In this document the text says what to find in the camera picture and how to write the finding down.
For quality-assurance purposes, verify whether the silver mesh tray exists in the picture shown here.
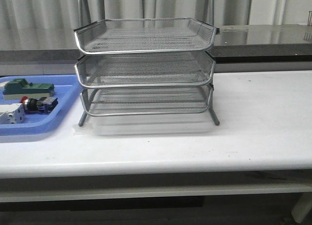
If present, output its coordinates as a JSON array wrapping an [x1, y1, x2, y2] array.
[[80, 85, 214, 117], [74, 18, 217, 55], [75, 51, 216, 89]]

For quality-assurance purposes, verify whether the red emergency push button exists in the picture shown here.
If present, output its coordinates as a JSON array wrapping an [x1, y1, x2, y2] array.
[[20, 96, 58, 114]]

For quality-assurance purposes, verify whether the blue plastic tray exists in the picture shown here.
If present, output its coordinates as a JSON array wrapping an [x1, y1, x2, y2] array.
[[0, 74, 82, 136]]

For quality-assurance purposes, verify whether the dark stone counter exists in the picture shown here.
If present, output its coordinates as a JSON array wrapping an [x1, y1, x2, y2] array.
[[0, 24, 312, 63]]

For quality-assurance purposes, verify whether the white circuit breaker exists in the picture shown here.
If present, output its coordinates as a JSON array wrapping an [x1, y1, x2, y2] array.
[[0, 103, 25, 124]]

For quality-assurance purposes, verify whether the white table leg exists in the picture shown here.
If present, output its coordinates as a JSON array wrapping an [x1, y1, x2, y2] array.
[[291, 192, 312, 224]]

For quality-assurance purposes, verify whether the silver rack frame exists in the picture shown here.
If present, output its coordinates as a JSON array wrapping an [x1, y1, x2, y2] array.
[[78, 0, 220, 127]]

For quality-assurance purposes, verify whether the green knife switch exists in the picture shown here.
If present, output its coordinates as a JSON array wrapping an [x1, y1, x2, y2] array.
[[3, 79, 55, 100]]

